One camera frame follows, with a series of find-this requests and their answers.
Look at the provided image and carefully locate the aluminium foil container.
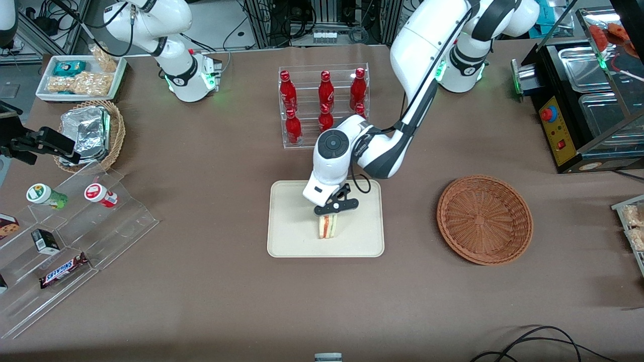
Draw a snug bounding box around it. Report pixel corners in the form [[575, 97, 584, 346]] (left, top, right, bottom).
[[59, 106, 111, 166]]

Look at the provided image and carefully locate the triangular sandwich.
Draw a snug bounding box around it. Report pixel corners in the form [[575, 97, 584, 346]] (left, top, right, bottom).
[[317, 214, 339, 240]]

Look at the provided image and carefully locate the light wicker basket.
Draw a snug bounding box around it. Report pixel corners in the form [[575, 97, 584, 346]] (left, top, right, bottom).
[[53, 100, 126, 174]]

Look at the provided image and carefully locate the black cable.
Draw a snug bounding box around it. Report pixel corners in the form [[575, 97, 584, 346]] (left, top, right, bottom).
[[470, 325, 622, 362]]

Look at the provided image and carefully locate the brown wicker basket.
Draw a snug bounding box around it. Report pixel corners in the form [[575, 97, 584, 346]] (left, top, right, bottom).
[[436, 174, 534, 266]]

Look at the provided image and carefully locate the brown cookie box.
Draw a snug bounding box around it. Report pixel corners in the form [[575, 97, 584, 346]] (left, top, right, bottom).
[[0, 214, 21, 241]]

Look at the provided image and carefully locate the cream plastic tray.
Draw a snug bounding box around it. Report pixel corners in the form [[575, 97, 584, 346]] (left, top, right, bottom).
[[267, 179, 385, 258]]

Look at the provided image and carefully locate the Snickers chocolate bar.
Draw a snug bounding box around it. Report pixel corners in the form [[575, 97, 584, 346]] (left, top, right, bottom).
[[39, 252, 90, 289]]

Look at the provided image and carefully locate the clear acrylic bottle rack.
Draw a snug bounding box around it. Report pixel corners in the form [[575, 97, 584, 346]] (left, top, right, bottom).
[[278, 63, 370, 149]]

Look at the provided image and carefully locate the large clear nut bag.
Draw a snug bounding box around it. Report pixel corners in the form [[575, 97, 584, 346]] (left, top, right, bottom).
[[47, 71, 114, 97]]

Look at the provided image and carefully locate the teal snack packet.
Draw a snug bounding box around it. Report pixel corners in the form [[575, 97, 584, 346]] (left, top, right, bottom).
[[53, 60, 87, 77]]

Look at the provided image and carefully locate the green lidded cup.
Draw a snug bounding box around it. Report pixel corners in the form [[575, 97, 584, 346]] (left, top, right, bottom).
[[26, 184, 68, 210]]

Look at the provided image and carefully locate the grey wire rack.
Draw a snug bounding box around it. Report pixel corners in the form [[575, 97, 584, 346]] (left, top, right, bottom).
[[611, 195, 644, 278]]

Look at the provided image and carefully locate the small black box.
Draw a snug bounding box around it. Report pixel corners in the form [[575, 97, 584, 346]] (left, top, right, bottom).
[[31, 229, 61, 254]]

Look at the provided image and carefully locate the black food warmer appliance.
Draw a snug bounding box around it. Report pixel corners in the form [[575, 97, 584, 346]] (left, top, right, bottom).
[[511, 8, 644, 174]]

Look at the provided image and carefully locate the small clear nut bag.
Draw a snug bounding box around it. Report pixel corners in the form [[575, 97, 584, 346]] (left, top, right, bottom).
[[90, 44, 119, 73]]

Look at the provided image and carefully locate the aluminium equipment rack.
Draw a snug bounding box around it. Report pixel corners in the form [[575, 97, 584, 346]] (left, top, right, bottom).
[[241, 0, 403, 48]]

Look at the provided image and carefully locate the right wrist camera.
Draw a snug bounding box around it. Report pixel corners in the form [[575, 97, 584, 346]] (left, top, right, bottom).
[[0, 145, 38, 166]]

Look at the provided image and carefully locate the clear acrylic stepped stand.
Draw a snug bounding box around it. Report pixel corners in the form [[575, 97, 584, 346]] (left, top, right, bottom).
[[0, 161, 160, 340]]

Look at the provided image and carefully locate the red lidded cup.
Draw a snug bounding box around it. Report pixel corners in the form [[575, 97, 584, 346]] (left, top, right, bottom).
[[84, 183, 119, 208]]

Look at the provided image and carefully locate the white rectangular snack tray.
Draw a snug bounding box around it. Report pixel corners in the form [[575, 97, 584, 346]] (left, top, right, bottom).
[[35, 54, 128, 103]]

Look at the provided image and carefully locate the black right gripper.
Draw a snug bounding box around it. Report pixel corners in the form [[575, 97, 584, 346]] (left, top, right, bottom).
[[0, 101, 81, 164]]

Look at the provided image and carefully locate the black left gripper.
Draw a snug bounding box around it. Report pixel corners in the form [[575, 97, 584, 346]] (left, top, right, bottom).
[[327, 183, 352, 202]]

